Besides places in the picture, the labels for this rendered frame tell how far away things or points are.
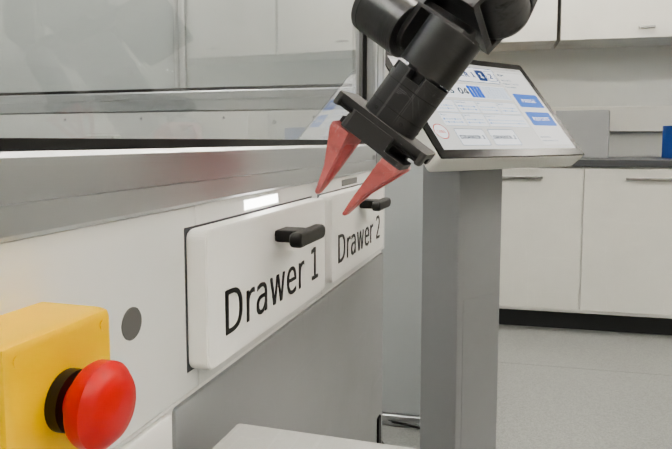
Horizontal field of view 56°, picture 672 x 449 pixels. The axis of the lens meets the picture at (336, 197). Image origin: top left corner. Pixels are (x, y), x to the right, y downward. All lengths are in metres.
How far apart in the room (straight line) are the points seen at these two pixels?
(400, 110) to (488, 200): 1.00
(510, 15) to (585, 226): 2.90
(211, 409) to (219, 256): 0.14
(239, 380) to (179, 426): 0.10
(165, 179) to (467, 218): 1.11
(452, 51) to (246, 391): 0.37
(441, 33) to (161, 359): 0.36
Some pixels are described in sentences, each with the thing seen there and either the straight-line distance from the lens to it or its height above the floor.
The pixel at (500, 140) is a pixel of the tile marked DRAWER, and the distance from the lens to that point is 1.46.
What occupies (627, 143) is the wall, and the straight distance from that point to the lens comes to 4.20.
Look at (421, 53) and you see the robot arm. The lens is 0.59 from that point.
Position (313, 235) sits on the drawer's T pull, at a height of 0.91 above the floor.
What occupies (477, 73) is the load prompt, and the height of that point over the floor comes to 1.16.
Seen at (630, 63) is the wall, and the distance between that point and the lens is 4.23.
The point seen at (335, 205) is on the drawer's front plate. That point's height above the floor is 0.91.
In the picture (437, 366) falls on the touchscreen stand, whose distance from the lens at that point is 1.62.
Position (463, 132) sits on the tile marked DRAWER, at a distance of 1.39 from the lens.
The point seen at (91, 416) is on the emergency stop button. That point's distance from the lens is 0.31.
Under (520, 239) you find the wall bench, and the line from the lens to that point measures 3.46.
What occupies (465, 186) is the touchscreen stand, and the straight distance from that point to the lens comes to 1.50.
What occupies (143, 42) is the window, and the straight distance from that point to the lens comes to 0.48.
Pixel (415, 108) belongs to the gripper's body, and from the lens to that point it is 0.59.
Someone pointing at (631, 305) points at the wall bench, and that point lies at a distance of 3.59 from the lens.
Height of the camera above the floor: 1.00
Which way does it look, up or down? 5 degrees down
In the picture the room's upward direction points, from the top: straight up
